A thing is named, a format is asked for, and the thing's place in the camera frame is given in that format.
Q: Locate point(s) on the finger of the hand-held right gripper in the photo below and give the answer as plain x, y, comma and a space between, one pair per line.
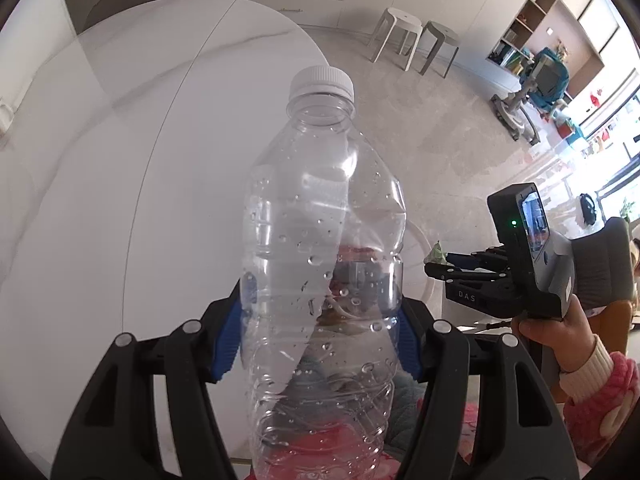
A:
465, 275
480, 259

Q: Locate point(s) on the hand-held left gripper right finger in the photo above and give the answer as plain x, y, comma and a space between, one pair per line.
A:
407, 345

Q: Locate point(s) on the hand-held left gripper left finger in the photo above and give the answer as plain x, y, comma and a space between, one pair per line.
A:
227, 340

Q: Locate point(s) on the green white paper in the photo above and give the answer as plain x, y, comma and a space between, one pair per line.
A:
436, 255

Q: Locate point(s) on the clear plastic bottle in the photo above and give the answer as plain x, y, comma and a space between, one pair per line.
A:
320, 210

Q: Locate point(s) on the person's right hand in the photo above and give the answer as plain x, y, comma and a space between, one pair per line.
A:
560, 335

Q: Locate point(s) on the black bag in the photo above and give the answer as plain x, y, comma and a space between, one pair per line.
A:
588, 209

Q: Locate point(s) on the grey plastic stool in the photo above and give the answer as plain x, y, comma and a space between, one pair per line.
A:
440, 35

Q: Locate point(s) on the white plastic stool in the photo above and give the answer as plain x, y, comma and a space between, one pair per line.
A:
397, 25

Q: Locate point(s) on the wooden wall shelf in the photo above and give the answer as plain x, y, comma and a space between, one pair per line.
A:
540, 10

